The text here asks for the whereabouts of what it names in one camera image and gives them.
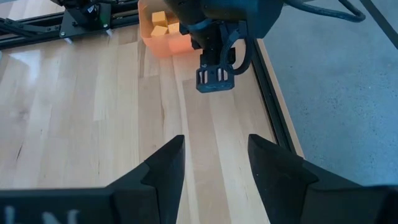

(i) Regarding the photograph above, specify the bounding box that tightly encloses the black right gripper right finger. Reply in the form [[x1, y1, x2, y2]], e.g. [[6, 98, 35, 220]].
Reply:
[[248, 134, 383, 224]]

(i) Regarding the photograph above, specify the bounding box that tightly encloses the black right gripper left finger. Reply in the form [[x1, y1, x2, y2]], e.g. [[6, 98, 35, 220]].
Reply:
[[107, 134, 187, 224]]

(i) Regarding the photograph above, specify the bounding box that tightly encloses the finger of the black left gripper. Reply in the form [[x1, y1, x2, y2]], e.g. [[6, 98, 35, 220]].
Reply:
[[195, 63, 236, 94]]

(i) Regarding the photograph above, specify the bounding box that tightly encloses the small orange cube block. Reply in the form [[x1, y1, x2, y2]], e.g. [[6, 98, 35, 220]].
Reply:
[[150, 25, 169, 38], [151, 11, 169, 28]]

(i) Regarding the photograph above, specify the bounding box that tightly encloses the orange plastic bin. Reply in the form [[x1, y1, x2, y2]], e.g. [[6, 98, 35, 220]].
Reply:
[[137, 0, 203, 58]]

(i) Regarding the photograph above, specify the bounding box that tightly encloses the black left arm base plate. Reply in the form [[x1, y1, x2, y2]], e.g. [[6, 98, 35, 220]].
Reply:
[[58, 2, 113, 40]]

